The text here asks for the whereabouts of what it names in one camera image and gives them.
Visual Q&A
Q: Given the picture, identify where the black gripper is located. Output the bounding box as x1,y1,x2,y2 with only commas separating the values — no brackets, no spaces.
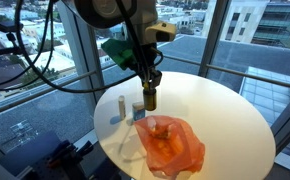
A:
137,42,164,92

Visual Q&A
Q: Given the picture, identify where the brown bottle with yellow cap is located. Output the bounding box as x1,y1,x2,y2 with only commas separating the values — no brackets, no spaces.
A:
142,83,158,112

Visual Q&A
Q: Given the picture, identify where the small blue object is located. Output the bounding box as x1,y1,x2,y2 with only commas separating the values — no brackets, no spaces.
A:
131,101,147,122

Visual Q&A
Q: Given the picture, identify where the white cylindrical tube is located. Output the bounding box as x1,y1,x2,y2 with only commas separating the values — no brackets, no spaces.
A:
117,94,127,121

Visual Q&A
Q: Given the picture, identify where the orange plastic bag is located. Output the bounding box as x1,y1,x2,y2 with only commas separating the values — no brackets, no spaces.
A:
132,114,207,178

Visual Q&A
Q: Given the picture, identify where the grey vertical window mullion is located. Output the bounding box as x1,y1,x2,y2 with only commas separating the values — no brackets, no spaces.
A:
197,0,230,78

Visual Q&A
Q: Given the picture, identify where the grey metal window handrail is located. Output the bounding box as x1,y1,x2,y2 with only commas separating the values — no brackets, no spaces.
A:
158,53,290,92
0,69,98,119

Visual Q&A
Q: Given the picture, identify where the blue and black equipment base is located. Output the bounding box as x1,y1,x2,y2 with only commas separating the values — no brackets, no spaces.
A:
0,130,121,180

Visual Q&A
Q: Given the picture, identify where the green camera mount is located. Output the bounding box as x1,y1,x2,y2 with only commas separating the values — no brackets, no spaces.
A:
100,36,138,71

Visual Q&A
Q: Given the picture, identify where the cream wrist camera box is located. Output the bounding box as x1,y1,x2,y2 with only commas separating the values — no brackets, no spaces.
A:
144,20,179,44

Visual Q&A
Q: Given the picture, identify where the grey corner window frame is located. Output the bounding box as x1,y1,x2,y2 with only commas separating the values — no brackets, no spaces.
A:
56,0,105,103

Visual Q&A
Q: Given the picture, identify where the thick black cable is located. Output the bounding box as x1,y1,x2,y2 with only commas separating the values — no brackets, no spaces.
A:
0,0,57,92
14,0,143,95

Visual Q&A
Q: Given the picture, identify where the black camera on pole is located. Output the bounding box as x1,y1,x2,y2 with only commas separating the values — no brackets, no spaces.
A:
0,19,25,58

